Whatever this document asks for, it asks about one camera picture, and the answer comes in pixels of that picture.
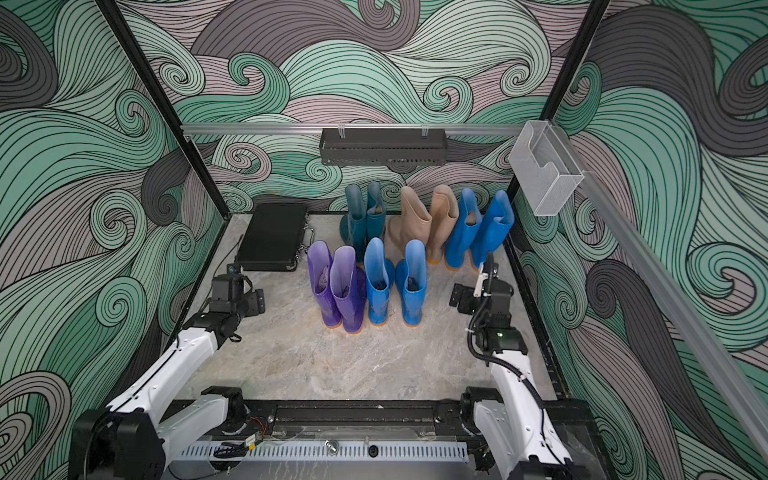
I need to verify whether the beige rain boot large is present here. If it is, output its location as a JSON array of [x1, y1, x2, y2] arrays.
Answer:
[[387, 186, 432, 253]]

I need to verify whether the blue rain boot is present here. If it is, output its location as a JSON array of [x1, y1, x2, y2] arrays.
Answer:
[[470, 190, 515, 269], [445, 188, 482, 270]]

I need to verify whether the black wall shelf tray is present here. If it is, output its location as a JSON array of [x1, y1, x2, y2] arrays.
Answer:
[[319, 127, 448, 166]]

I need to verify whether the white mesh wire basket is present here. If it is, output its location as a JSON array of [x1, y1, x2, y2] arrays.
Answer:
[[508, 120, 584, 217]]

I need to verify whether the dark teal boot back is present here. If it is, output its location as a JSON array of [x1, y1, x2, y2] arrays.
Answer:
[[366, 181, 387, 241]]

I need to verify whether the aluminium rail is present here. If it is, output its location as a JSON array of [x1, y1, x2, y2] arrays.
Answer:
[[548, 122, 768, 463], [181, 122, 524, 137]]

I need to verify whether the light blue boot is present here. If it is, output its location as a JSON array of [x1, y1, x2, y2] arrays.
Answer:
[[395, 239, 428, 327], [364, 237, 395, 326]]

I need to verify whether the black hard case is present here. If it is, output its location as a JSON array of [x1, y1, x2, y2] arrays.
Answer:
[[236, 203, 311, 272]]

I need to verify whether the purple rain boot back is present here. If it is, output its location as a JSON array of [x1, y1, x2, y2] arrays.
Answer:
[[307, 240, 341, 328]]

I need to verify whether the purple rain boot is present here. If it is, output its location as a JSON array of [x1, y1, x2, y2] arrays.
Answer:
[[330, 245, 366, 334], [307, 240, 341, 328]]

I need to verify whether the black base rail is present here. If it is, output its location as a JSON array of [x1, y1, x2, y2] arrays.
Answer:
[[208, 399, 479, 438]]

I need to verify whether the purple rain boot front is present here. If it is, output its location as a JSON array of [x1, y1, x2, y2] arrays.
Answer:
[[330, 245, 366, 334]]

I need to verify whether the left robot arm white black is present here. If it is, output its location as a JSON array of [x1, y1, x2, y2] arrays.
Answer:
[[67, 262, 266, 479]]

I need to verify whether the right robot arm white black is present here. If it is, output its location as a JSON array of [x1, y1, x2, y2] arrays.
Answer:
[[449, 253, 590, 479]]

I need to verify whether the light blue boot front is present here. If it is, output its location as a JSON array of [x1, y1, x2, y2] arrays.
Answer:
[[364, 237, 395, 326]]

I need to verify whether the aluminium rail back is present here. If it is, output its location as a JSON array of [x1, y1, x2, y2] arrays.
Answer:
[[181, 122, 524, 137]]

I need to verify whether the aluminium rail right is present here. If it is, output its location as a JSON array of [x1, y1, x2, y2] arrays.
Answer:
[[548, 122, 768, 463]]

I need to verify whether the white perforated front strip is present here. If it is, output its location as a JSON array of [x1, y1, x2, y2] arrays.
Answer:
[[176, 440, 469, 463]]

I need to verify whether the light blue boot back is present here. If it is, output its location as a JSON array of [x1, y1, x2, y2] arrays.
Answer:
[[395, 239, 428, 327]]

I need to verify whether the dark teal boot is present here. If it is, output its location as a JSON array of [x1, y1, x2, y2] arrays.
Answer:
[[339, 184, 367, 263], [366, 181, 387, 241]]

